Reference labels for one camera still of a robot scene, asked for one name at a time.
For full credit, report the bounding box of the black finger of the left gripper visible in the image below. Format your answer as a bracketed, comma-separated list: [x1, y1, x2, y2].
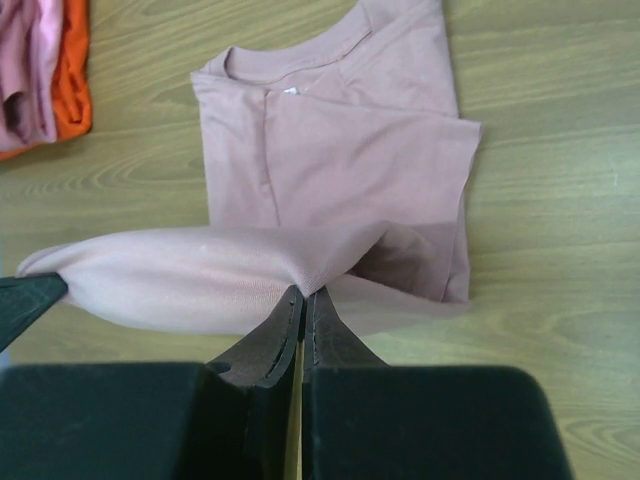
[0, 273, 68, 351]

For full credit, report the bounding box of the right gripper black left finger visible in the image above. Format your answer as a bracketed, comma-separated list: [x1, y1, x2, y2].
[207, 286, 305, 479]

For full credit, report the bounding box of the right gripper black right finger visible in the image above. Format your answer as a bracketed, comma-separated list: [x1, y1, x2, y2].
[302, 287, 388, 479]

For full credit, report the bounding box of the dusty pink printed t-shirt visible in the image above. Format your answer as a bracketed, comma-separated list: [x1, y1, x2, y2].
[18, 1, 482, 334]

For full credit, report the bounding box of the folded coral pink t-shirt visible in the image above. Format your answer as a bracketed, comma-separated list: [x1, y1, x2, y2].
[1, 1, 40, 156]

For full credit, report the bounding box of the folded orange red t-shirt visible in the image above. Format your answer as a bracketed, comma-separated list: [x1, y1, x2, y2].
[1, 0, 93, 160]

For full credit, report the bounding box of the folded light pink t-shirt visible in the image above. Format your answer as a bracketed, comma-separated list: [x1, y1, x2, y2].
[29, 0, 64, 143]

